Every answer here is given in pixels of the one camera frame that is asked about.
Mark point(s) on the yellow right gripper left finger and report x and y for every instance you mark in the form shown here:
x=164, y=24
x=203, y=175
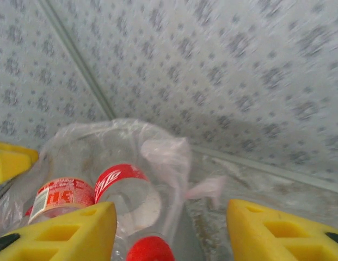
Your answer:
x=62, y=239

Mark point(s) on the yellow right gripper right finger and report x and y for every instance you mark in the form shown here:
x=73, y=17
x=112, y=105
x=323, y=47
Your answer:
x=283, y=239

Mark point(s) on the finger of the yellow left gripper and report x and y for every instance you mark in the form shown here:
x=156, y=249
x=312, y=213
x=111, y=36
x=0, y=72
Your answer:
x=11, y=166

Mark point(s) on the clear bottle orange-red label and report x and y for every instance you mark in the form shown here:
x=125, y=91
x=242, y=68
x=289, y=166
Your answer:
x=68, y=195

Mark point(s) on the Coca-Cola bottle red cap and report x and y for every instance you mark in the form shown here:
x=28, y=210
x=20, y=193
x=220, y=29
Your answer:
x=119, y=174

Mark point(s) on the translucent plastic bin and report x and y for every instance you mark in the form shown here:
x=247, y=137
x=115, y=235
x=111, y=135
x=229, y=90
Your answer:
x=185, y=239

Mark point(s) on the aluminium frame rail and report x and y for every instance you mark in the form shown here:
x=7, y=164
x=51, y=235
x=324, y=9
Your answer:
x=266, y=167

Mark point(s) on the aluminium frame post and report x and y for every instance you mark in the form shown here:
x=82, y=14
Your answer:
x=76, y=57

